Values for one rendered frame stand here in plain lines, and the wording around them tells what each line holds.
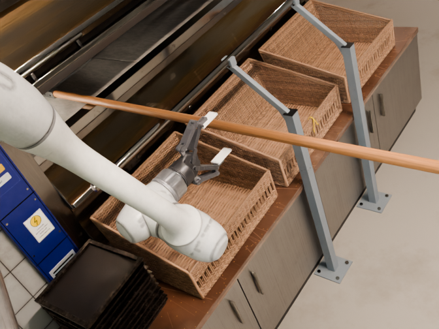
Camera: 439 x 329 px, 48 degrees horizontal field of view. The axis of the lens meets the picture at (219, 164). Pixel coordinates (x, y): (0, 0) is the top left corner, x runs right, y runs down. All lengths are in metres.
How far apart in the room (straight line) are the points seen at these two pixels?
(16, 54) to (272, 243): 1.18
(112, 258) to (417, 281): 1.37
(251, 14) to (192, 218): 1.62
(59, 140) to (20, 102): 0.12
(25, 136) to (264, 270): 1.35
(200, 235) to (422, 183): 1.88
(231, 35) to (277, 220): 0.96
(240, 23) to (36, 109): 1.76
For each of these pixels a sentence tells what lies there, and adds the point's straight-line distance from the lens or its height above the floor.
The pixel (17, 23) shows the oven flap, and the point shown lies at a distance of 1.78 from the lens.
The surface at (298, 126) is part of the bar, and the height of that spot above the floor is 0.89.
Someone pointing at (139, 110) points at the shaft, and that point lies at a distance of 1.71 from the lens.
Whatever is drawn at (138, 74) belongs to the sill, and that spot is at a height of 1.17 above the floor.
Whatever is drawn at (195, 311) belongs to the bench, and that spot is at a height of 0.58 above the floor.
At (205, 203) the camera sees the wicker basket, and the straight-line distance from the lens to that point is 2.16.
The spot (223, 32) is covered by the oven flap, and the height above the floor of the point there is 1.04.
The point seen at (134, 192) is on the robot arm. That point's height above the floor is 1.38.
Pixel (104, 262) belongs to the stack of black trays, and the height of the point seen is 0.83.
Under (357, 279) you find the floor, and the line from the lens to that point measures 2.47.
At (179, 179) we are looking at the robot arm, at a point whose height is 1.21.
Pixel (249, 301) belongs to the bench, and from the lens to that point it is 2.01.
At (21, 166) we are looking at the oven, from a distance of 1.81.
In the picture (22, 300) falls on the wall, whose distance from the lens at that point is 1.98.
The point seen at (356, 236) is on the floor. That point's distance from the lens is 2.63.
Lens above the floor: 1.99
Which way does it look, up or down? 37 degrees down
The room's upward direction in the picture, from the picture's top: 23 degrees counter-clockwise
